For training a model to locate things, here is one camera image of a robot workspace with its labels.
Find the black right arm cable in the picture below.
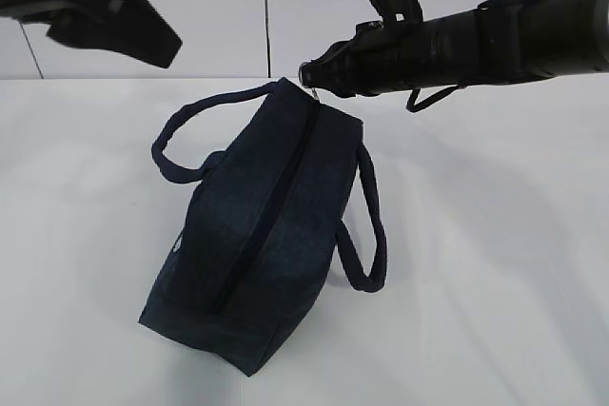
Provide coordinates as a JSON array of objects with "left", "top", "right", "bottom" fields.
[{"left": 404, "top": 85, "right": 465, "bottom": 114}]

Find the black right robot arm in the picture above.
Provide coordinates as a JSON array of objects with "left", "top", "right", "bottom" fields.
[{"left": 299, "top": 0, "right": 608, "bottom": 98}]

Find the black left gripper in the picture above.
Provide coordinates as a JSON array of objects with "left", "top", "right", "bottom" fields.
[{"left": 1, "top": 0, "right": 182, "bottom": 68}]

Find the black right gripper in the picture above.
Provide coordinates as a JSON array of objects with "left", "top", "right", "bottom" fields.
[{"left": 299, "top": 21, "right": 419, "bottom": 98}]

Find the dark navy fabric lunch bag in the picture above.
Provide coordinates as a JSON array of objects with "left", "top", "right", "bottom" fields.
[{"left": 139, "top": 79, "right": 387, "bottom": 376}]

